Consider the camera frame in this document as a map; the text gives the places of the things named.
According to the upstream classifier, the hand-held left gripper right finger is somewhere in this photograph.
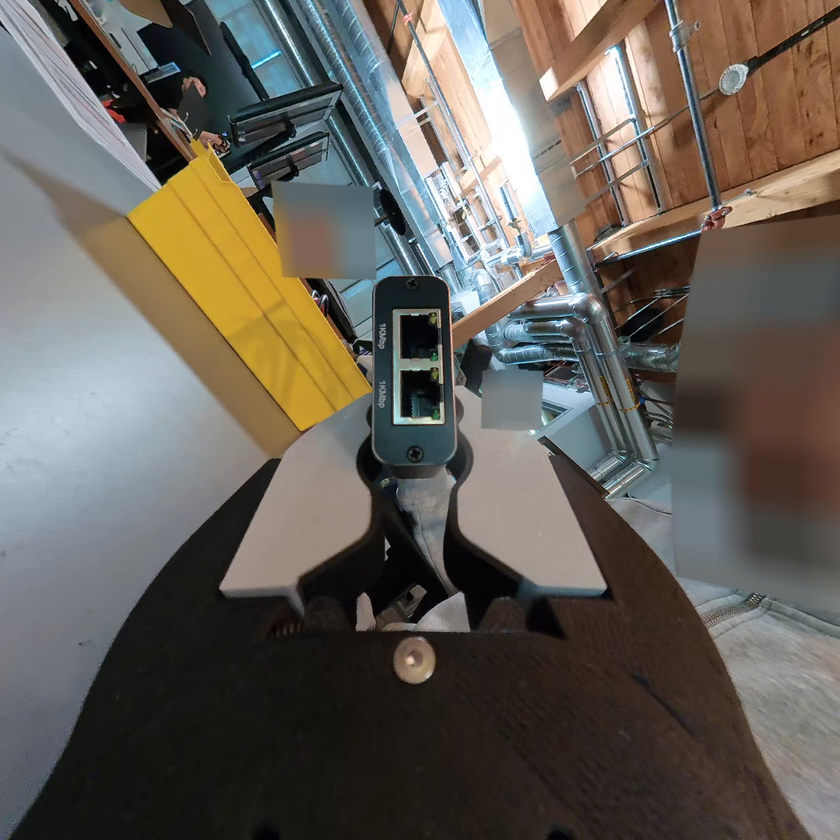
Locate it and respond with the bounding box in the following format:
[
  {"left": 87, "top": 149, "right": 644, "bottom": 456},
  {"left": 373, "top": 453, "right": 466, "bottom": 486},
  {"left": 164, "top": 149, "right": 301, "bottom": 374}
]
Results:
[{"left": 445, "top": 387, "right": 609, "bottom": 598}]

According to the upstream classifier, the silver elbow duct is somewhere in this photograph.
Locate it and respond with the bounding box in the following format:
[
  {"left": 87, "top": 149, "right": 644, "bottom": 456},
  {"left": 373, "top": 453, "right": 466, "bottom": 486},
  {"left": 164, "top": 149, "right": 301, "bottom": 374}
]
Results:
[{"left": 623, "top": 341, "right": 680, "bottom": 371}]

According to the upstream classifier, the silver spiral duct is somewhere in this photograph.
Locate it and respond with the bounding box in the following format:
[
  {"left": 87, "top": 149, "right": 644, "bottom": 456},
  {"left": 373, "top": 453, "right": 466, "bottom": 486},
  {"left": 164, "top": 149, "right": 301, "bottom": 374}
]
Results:
[{"left": 259, "top": 0, "right": 460, "bottom": 283}]

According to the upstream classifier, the printed paper sheet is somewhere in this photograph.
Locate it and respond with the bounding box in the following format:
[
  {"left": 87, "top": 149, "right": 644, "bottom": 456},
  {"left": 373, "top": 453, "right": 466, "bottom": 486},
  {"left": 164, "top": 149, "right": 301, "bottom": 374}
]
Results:
[{"left": 0, "top": 0, "right": 163, "bottom": 193}]

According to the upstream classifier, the black ethernet adapter box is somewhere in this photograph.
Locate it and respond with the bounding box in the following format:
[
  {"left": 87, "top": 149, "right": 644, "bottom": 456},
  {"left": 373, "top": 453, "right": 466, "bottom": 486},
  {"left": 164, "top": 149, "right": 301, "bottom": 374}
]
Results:
[{"left": 371, "top": 277, "right": 455, "bottom": 483}]

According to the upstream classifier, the silver pipe cluster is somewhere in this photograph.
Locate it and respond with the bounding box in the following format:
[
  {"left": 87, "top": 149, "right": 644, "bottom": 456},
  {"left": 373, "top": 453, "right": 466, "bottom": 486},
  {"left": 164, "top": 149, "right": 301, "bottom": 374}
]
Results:
[{"left": 489, "top": 217, "right": 680, "bottom": 496}]

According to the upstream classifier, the yellow plastic bin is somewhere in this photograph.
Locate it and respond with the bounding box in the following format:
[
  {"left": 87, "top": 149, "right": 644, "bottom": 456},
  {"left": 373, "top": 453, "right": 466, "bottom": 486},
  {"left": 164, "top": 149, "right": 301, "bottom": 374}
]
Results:
[{"left": 126, "top": 141, "right": 374, "bottom": 433}]

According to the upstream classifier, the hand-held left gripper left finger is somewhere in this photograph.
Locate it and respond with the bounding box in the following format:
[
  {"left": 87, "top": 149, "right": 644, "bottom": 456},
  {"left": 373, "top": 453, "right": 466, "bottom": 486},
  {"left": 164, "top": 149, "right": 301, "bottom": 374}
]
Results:
[{"left": 220, "top": 399, "right": 386, "bottom": 619}]

